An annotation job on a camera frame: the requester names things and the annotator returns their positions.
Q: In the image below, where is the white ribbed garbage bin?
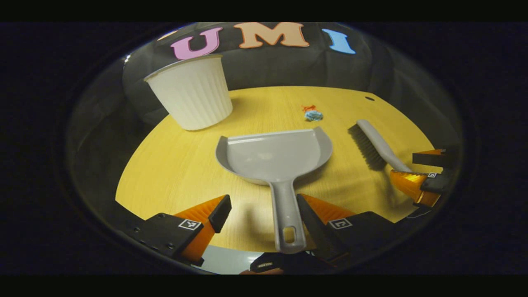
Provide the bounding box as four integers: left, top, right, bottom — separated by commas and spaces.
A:
144, 54, 233, 132

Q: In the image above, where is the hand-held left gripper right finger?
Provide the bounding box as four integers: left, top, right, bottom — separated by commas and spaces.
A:
296, 193, 407, 269

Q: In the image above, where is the grey plastic dustpan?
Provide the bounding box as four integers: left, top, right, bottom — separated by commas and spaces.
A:
215, 126, 334, 254

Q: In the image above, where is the small grey broom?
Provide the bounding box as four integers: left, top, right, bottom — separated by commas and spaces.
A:
348, 119, 413, 173

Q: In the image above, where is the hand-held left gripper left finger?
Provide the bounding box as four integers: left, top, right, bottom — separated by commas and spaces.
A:
124, 194, 232, 268

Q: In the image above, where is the black backdrop cloth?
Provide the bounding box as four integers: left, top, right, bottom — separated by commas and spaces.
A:
66, 23, 464, 215

